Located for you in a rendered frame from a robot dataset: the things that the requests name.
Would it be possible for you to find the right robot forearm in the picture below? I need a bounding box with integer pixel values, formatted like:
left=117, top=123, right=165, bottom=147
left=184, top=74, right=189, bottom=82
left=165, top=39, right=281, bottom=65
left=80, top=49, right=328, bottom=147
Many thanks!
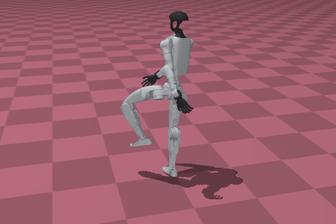
left=156, top=68, right=165, bottom=78

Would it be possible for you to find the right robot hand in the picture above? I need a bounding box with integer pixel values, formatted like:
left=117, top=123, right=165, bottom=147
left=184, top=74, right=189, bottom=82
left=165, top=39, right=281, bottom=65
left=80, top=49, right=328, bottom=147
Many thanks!
left=141, top=70, right=163, bottom=87

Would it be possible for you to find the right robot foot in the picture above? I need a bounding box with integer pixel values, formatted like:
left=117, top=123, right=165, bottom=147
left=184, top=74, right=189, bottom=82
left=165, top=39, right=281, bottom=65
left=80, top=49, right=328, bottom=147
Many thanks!
left=162, top=166, right=177, bottom=177

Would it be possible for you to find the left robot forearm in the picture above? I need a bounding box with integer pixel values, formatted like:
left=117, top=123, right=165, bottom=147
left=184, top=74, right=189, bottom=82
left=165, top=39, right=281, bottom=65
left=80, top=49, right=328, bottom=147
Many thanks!
left=163, top=66, right=179, bottom=98

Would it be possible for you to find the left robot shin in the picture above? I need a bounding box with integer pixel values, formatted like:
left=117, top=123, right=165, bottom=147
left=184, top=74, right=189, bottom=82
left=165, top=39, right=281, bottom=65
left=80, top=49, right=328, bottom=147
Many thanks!
left=120, top=103, right=146, bottom=140

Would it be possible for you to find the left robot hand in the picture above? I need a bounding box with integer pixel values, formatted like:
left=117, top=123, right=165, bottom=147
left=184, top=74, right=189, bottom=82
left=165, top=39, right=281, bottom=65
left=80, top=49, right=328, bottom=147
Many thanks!
left=174, top=90, right=194, bottom=114

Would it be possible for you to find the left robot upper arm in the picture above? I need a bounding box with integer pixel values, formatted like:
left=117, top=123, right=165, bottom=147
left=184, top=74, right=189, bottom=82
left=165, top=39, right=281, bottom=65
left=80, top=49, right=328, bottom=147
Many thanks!
left=160, top=38, right=174, bottom=72

